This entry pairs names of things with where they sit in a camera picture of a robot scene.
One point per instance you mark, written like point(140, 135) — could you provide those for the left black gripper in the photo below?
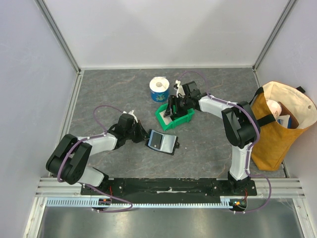
point(140, 137)

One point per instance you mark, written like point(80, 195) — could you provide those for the aluminium frame post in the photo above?
point(57, 33)
point(274, 33)

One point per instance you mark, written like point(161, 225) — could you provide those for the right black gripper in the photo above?
point(173, 106)

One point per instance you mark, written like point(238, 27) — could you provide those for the items inside tote bag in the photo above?
point(282, 115)

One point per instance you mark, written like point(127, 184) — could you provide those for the green plastic bin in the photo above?
point(175, 121)

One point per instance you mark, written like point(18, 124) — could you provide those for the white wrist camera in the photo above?
point(179, 89)
point(132, 114)

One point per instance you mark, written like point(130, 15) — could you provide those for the right aluminium frame post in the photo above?
point(274, 33)

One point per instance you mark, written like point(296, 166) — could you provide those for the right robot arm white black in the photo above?
point(241, 127)

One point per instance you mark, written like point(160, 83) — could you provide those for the black VIP card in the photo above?
point(155, 140)

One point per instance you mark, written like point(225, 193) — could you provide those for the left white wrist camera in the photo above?
point(132, 114)

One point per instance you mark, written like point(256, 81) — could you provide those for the mustard canvas tote bag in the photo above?
point(275, 140)

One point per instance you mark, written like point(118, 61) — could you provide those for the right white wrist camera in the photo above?
point(179, 89)

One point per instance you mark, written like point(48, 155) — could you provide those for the stack of white cards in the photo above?
point(166, 120)

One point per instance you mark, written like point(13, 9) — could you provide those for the black leather card holder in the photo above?
point(169, 143)

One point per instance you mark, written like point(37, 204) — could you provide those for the toilet paper roll blue wrapper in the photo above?
point(159, 89)

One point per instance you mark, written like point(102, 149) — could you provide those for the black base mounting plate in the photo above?
point(210, 186)

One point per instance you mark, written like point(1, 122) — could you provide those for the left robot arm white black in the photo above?
point(69, 159)

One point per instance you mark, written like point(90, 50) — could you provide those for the left aluminium frame post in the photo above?
point(57, 33)

